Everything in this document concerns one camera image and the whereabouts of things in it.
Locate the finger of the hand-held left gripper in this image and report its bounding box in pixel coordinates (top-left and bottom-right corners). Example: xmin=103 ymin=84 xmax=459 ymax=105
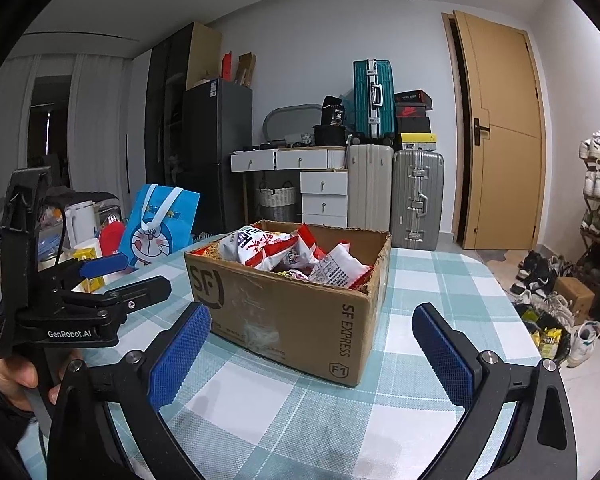
xmin=65 ymin=275 xmax=173 ymax=319
xmin=57 ymin=253 xmax=130 ymax=292

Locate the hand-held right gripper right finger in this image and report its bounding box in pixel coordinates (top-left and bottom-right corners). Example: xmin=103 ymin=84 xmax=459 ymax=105
xmin=412 ymin=302 xmax=578 ymax=480

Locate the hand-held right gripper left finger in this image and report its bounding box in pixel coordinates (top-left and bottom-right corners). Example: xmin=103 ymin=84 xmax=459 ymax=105
xmin=47 ymin=302 xmax=213 ymax=480

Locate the brown cardboard box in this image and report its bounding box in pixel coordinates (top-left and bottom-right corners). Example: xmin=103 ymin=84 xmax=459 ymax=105
xmin=184 ymin=219 xmax=392 ymax=373

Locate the white red snack packet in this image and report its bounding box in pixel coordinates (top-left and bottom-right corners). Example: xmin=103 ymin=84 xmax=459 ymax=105
xmin=219 ymin=227 xmax=301 ymax=267

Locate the white packet red end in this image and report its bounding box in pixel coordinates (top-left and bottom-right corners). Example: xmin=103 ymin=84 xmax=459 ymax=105
xmin=307 ymin=242 xmax=372 ymax=288

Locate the person's left hand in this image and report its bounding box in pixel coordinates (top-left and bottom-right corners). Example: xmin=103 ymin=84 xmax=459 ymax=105
xmin=0 ymin=351 xmax=39 ymax=402

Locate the white kettle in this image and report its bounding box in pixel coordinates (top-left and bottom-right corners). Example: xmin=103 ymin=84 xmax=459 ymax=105
xmin=64 ymin=200 xmax=101 ymax=248

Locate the blue cartoon gift bag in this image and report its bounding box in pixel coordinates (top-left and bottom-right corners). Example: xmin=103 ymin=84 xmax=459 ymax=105
xmin=117 ymin=183 xmax=201 ymax=271

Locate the black trash bin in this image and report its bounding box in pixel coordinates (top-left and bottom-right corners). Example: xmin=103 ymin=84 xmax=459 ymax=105
xmin=517 ymin=305 xmax=581 ymax=366

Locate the checked tablecloth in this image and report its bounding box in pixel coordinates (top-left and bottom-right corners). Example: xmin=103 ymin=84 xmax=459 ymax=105
xmin=17 ymin=245 xmax=546 ymax=480

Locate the pile of shoes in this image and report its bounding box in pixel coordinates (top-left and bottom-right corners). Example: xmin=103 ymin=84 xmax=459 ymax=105
xmin=510 ymin=250 xmax=568 ymax=306

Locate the white curtain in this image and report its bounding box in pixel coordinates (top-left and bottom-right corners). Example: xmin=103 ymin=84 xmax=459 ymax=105
xmin=0 ymin=52 xmax=133 ymax=221

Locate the white sneaker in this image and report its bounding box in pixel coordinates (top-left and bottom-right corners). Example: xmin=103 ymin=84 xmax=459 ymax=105
xmin=567 ymin=321 xmax=600 ymax=368

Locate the small cardboard box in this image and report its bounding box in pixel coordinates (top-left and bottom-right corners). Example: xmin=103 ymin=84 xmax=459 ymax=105
xmin=552 ymin=276 xmax=596 ymax=313

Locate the dark refrigerator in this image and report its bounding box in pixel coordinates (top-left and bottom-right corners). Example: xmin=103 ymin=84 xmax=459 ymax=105
xmin=182 ymin=78 xmax=253 ymax=236

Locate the silver suitcase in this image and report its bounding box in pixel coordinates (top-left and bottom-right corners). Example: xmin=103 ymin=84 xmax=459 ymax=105
xmin=391 ymin=149 xmax=445 ymax=252

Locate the woven basket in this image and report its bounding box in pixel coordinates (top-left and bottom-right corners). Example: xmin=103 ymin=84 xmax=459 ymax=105
xmin=256 ymin=185 xmax=298 ymax=222

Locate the dark wardrobe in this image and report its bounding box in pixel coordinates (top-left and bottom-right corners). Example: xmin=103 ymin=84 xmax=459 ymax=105
xmin=145 ymin=22 xmax=223 ymax=191

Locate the beige suitcase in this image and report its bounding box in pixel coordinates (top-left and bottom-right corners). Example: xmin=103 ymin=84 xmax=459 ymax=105
xmin=347 ymin=144 xmax=395 ymax=231

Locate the wooden door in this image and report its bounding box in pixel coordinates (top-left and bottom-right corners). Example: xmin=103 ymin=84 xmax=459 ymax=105
xmin=442 ymin=10 xmax=548 ymax=251

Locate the white drawer desk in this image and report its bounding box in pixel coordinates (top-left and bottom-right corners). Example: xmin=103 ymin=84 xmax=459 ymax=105
xmin=230 ymin=146 xmax=350 ymax=228

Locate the grey oval mirror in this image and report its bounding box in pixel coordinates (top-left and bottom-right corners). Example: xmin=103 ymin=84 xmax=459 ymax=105
xmin=263 ymin=104 xmax=322 ymax=142

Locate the plain black shoe box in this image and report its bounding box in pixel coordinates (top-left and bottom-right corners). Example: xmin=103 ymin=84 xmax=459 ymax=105
xmin=396 ymin=116 xmax=431 ymax=135

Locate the black pot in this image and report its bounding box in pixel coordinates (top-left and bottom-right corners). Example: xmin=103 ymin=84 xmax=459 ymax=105
xmin=313 ymin=125 xmax=348 ymax=145

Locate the brown paper bag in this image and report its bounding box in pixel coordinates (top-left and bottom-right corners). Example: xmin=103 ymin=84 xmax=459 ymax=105
xmin=237 ymin=52 xmax=257 ymax=87

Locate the white toy robot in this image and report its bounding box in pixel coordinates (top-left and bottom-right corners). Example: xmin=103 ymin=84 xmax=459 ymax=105
xmin=580 ymin=131 xmax=600 ymax=161

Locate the black labelled container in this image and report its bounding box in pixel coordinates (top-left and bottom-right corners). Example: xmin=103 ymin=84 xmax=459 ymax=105
xmin=321 ymin=95 xmax=348 ymax=128

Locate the teal suitcase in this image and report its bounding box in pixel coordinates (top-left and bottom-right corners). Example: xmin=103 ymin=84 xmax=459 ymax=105
xmin=352 ymin=59 xmax=396 ymax=142

